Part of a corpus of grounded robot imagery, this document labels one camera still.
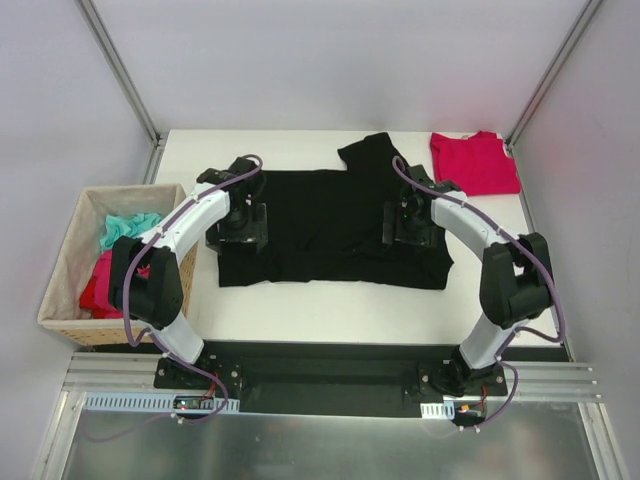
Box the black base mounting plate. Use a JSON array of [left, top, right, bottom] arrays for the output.
[[153, 341, 507, 418]]

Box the teal t-shirt in basket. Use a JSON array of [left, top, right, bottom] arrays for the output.
[[100, 213, 163, 252]]

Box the left white cable duct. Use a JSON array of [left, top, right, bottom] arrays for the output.
[[84, 392, 240, 415]]

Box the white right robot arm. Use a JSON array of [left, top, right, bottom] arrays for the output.
[[392, 156, 566, 395]]

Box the aluminium front rail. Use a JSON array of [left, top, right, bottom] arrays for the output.
[[63, 352, 604, 403]]

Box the aluminium frame post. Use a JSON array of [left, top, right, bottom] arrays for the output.
[[505, 0, 605, 153], [75, 0, 164, 147]]

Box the wicker laundry basket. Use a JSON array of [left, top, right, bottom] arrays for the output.
[[37, 183, 199, 346]]

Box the white cable duct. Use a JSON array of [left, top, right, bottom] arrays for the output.
[[84, 392, 240, 415], [419, 401, 486, 421]]

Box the left aluminium frame post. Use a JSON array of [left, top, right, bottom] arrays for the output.
[[75, 0, 164, 147]]

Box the folded red t-shirt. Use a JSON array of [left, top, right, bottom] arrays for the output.
[[429, 131, 521, 196]]

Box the black flower print t-shirt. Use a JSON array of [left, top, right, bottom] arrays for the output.
[[218, 133, 453, 290]]

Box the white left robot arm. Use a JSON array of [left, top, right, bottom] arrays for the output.
[[108, 154, 268, 389]]

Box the right aluminium frame post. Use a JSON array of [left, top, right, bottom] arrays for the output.
[[505, 0, 605, 153]]

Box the red t-shirt in basket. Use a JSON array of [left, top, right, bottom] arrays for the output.
[[79, 250, 122, 319]]

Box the right white cable duct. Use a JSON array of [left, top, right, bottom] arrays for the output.
[[419, 401, 486, 421]]

